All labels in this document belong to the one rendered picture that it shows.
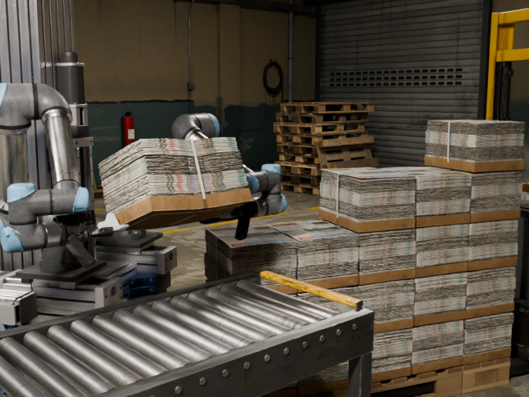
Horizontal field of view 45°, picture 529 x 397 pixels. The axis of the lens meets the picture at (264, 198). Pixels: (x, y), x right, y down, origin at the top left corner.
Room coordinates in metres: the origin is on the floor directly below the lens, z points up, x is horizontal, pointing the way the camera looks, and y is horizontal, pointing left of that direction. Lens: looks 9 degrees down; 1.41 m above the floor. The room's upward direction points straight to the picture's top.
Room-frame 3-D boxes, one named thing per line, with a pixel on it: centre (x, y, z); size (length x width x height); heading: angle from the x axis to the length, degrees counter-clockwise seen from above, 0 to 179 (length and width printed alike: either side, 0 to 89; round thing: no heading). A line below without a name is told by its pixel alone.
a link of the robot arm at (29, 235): (1.78, 0.69, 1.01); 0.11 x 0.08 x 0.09; 131
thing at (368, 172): (2.89, -0.46, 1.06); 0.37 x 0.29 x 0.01; 21
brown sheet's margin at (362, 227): (2.88, -0.46, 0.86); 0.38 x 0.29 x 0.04; 21
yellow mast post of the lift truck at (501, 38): (3.57, -1.29, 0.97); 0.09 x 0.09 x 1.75; 22
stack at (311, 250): (2.83, -0.34, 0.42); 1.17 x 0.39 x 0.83; 112
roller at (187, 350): (1.61, 0.27, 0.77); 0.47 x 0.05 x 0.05; 41
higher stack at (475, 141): (3.10, -1.01, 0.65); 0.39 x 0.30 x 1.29; 22
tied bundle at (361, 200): (2.88, -0.46, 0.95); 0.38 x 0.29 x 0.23; 21
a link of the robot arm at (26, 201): (1.79, 0.67, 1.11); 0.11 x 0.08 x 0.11; 113
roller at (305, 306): (1.91, -0.07, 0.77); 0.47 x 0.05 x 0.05; 41
